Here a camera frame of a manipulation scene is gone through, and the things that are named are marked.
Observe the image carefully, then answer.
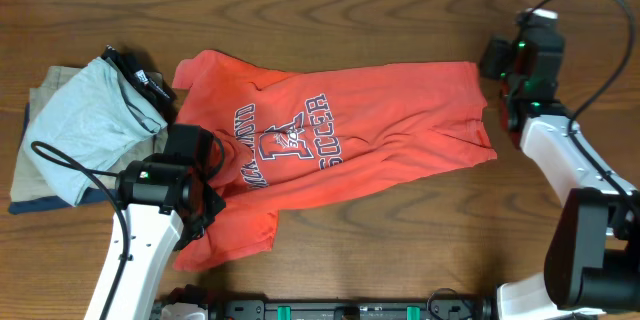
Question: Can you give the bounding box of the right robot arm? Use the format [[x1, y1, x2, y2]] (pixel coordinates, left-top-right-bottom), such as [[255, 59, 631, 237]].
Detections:
[[479, 9, 639, 319]]

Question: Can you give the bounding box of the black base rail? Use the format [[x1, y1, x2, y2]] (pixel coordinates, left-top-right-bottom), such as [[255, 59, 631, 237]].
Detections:
[[149, 285, 498, 320]]

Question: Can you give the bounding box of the beige folded garment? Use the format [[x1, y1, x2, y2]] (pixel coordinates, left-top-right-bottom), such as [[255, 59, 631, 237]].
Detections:
[[10, 66, 168, 205]]

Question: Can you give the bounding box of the light grey folded shirt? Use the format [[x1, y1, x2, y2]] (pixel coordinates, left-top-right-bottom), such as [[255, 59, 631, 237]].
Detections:
[[22, 58, 167, 206]]

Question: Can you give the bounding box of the navy blue folded garment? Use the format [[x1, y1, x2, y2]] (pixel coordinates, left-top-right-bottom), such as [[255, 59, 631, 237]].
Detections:
[[8, 103, 106, 215]]

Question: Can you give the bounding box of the red soccer t-shirt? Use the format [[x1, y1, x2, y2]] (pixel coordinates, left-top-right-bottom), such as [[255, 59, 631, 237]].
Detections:
[[173, 50, 496, 272]]

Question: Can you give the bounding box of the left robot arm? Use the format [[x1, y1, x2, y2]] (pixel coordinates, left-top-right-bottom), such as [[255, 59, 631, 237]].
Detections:
[[85, 124, 225, 319]]

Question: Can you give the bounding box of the black folded garment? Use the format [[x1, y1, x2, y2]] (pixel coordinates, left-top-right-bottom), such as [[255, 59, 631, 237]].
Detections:
[[101, 45, 174, 112]]

